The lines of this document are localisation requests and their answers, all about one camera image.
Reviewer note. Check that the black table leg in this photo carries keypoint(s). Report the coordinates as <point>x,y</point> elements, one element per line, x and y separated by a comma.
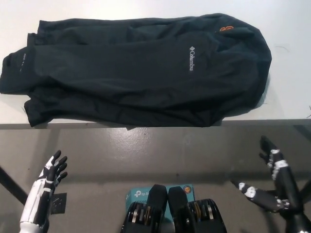
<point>13,185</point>

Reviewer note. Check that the left black robot body block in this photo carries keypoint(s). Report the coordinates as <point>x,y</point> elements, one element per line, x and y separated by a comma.
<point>145,213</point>

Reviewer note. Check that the black Columbia jacket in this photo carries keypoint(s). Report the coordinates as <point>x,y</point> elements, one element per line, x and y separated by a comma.
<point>126,77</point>

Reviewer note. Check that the right robot hand black silver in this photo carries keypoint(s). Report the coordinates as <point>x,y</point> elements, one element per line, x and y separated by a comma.
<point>279,170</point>

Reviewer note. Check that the teal tp-link box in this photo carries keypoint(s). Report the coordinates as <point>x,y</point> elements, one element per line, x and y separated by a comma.
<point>138,194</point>

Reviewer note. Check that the thin dark thread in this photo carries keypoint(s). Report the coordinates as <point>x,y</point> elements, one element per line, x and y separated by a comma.
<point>281,47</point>

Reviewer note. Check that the black tape floor marker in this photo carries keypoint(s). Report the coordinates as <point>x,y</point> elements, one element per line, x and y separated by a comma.
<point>59,204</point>

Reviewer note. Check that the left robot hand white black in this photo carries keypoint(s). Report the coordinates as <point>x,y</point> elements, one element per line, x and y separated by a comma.
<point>52,170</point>

